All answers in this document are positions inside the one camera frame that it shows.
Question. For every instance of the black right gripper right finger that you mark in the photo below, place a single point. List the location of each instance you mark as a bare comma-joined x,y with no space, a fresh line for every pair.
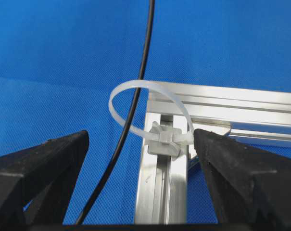
247,185

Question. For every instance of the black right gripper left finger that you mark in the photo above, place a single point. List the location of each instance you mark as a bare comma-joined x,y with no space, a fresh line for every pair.
36,184

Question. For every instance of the white zip tie loop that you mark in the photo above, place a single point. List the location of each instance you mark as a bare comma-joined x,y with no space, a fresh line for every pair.
160,140

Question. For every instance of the aluminium extrusion square frame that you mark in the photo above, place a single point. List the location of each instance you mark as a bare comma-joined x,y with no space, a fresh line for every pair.
248,116

